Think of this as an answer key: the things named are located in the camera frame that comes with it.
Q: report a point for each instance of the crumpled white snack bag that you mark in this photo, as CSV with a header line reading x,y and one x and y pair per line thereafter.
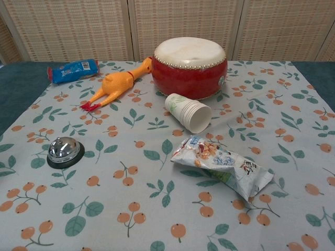
x,y
222,167

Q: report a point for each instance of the yellow rubber chicken toy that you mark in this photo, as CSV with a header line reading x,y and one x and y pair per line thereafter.
x,y
115,83

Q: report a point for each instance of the chrome metal call bell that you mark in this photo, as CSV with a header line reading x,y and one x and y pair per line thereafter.
x,y
61,153

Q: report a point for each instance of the floral fruit print tablecloth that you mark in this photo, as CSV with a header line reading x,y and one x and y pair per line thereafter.
x,y
146,198

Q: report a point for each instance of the blue cookie packet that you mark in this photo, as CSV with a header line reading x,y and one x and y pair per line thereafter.
x,y
73,71

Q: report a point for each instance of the red Chinese drum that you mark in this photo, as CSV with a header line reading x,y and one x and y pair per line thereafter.
x,y
189,70

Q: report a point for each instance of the stack of white paper cups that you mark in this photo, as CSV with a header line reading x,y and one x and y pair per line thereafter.
x,y
192,113

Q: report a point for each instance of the woven bamboo folding screen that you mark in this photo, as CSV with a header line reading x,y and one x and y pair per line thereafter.
x,y
167,26

